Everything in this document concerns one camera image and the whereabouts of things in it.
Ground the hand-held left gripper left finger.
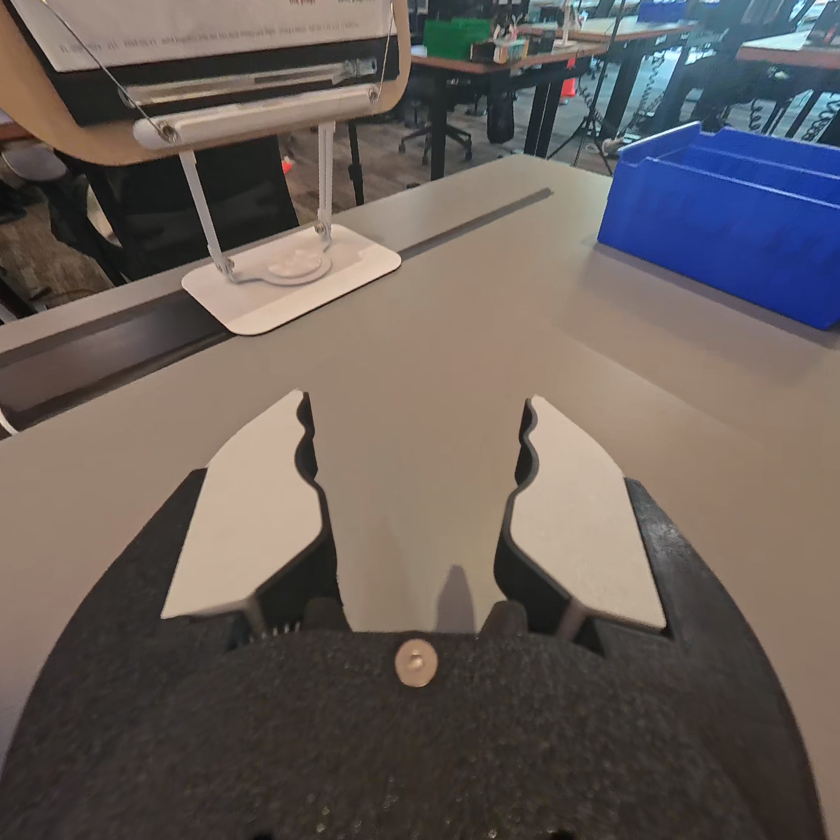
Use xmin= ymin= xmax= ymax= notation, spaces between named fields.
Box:
xmin=159 ymin=389 xmax=343 ymax=636

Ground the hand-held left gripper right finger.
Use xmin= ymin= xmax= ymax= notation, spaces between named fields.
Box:
xmin=493 ymin=394 xmax=668 ymax=641

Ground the blue plastic bin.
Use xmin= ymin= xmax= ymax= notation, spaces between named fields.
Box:
xmin=596 ymin=120 xmax=840 ymax=331

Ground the printed instruction sheet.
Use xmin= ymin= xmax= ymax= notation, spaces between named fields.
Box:
xmin=10 ymin=0 xmax=400 ymax=72

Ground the black office chair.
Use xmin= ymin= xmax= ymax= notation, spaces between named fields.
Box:
xmin=399 ymin=85 xmax=473 ymax=165
xmin=56 ymin=134 xmax=299 ymax=283

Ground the green plastic bin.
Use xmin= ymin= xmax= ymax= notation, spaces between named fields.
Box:
xmin=423 ymin=18 xmax=493 ymax=61

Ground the wooden-top desk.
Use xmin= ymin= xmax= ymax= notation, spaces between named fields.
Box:
xmin=410 ymin=39 xmax=608 ymax=181
xmin=656 ymin=26 xmax=840 ymax=139

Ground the colourful small box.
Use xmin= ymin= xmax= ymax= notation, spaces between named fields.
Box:
xmin=472 ymin=39 xmax=529 ymax=65

